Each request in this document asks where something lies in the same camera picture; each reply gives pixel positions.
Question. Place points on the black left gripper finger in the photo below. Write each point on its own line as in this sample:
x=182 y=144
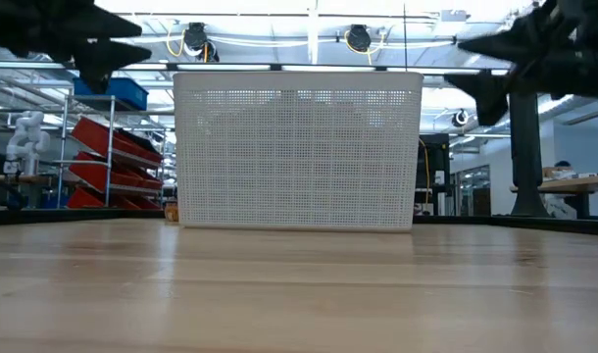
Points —
x=103 y=24
x=108 y=56

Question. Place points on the white perforated plastic basket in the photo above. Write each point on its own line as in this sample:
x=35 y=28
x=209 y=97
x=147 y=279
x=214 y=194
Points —
x=299 y=157

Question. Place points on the blue plastic bin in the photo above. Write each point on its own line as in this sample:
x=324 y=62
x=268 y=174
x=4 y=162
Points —
x=125 y=92

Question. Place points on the person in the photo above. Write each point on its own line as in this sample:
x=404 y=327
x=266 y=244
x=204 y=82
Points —
x=561 y=206

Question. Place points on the wooden desk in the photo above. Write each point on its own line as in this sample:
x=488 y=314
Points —
x=573 y=185

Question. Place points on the red plastic bin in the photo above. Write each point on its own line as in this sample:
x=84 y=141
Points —
x=108 y=142
x=98 y=174
x=83 y=200

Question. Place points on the black cabinet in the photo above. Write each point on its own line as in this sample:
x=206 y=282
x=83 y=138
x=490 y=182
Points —
x=438 y=171

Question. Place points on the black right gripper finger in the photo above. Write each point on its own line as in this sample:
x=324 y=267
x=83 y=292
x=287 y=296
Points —
x=490 y=95
x=519 y=41

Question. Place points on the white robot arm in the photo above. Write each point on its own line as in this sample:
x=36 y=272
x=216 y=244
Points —
x=25 y=142

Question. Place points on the round black ceiling fixture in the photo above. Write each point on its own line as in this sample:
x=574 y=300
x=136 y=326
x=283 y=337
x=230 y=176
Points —
x=460 y=117
x=359 y=38
x=196 y=35

